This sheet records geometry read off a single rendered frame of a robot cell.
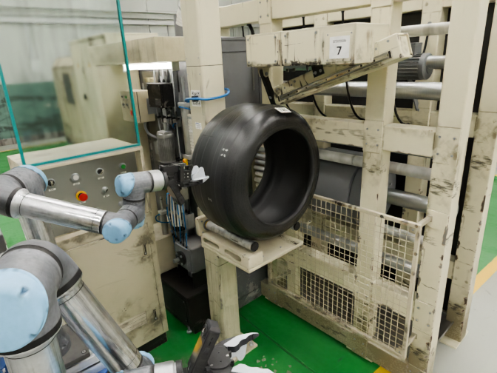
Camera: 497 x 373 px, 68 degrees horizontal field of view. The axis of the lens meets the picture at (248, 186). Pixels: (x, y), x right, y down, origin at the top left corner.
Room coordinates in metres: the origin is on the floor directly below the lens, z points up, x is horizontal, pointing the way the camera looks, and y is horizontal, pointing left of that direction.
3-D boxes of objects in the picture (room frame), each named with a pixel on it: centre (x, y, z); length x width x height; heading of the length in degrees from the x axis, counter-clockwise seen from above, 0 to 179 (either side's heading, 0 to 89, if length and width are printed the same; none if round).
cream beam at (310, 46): (1.75, -0.31, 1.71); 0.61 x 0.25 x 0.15; 41
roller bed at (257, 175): (2.06, -0.14, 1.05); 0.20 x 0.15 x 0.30; 41
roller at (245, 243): (1.55, 0.10, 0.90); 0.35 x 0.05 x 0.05; 41
